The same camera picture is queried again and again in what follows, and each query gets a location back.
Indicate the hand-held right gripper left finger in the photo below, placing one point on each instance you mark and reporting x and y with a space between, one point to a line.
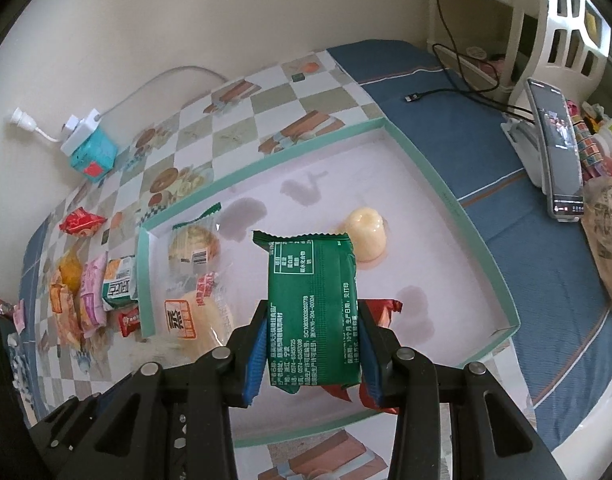
253 360

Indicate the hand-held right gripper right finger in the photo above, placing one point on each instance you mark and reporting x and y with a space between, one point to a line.
371 365

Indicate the dark red snack packet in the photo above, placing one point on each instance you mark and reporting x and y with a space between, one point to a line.
381 312

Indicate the clear steamed cake packet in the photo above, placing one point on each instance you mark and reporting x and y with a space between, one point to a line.
195 315

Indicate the dark green snack packet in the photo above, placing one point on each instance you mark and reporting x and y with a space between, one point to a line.
311 310

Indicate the teal shallow cardboard tray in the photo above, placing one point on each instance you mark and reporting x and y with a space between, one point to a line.
436 255

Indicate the clear round pastry packet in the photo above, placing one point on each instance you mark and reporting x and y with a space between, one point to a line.
193 245

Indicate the pale yellow jelly cup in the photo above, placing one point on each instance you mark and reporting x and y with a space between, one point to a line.
367 235

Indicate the small red snack packet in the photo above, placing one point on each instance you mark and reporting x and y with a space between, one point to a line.
128 321

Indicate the green and white snack packet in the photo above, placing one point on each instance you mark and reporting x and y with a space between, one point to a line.
119 282

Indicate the pink snack packet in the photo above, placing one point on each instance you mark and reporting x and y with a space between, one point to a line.
93 295

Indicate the orange snack packet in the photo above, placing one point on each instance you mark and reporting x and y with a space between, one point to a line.
64 315

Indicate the yellow bread packet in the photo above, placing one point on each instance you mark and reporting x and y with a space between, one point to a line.
70 270

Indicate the light pink packet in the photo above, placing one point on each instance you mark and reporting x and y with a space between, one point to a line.
19 316

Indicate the teal box with red label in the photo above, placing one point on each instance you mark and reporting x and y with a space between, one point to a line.
95 157

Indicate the white phone stand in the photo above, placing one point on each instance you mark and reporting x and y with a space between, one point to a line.
523 150

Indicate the beige plastic bag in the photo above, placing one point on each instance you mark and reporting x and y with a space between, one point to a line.
606 245

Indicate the black smartphone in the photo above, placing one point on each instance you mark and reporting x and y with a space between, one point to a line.
558 150

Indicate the white power strip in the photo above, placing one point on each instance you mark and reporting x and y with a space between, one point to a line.
80 132

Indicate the stack of patterned tape rolls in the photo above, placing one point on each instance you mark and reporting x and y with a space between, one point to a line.
586 140

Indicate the white lattice shelf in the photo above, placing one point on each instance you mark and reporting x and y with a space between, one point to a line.
571 20

